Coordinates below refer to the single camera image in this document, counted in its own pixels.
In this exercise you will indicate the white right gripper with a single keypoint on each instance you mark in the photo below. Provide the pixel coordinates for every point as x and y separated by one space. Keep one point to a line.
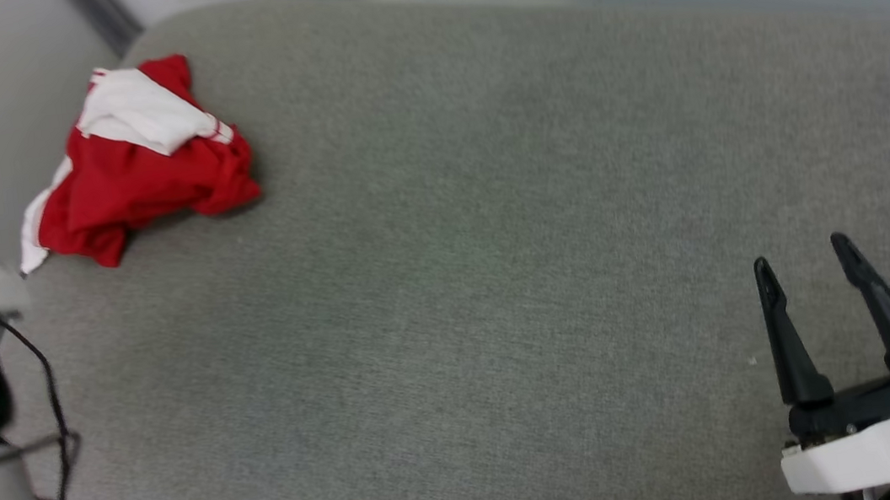
861 454

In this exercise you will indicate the red and white jersey shirt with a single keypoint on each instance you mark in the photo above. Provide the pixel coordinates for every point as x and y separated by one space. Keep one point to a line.
131 186

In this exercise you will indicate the dark grey baseboard strip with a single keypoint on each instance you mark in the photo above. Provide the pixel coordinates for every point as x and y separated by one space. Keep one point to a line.
102 16

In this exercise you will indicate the grey fabric sofa cushion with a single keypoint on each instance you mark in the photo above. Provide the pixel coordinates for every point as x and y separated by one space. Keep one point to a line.
499 277

